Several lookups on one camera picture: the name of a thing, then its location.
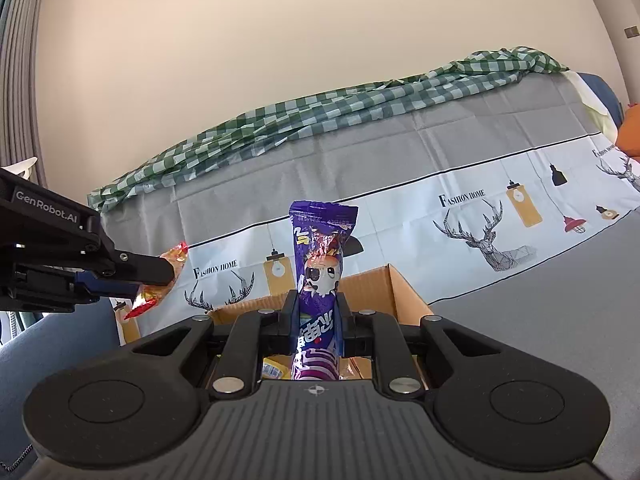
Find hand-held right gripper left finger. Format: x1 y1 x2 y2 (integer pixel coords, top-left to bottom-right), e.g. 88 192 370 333
125 290 301 397

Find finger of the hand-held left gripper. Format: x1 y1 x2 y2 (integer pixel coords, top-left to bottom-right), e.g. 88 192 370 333
75 245 188 288
75 271 146 299

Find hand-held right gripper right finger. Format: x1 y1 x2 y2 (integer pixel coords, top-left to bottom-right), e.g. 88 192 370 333
336 292 505 397

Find gold red candy bar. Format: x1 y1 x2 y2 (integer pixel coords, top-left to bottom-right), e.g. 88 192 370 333
122 242 190 322

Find yellow snack bar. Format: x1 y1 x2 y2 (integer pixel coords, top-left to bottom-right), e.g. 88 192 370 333
262 355 291 381

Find brown cardboard box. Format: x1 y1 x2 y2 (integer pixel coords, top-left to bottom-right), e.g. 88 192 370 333
206 263 434 392

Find purple snack packet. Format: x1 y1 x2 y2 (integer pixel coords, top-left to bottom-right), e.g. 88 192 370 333
288 200 360 384

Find white plastic hanger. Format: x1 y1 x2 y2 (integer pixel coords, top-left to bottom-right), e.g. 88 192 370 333
0 156 39 182

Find grey curtain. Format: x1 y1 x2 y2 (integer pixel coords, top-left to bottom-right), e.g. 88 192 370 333
0 0 57 186

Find grey printed sofa cover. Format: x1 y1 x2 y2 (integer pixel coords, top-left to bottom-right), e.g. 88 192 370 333
97 70 640 480

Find green checked cloth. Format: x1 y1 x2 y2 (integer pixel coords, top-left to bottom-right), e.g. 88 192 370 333
87 46 571 216

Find cream cloth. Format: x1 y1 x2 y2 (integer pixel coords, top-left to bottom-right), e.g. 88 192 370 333
565 71 623 143

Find orange cushion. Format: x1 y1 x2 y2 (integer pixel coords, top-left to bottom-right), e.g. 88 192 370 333
616 102 640 162

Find metal bead chain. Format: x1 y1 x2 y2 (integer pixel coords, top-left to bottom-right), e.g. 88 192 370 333
0 440 34 474

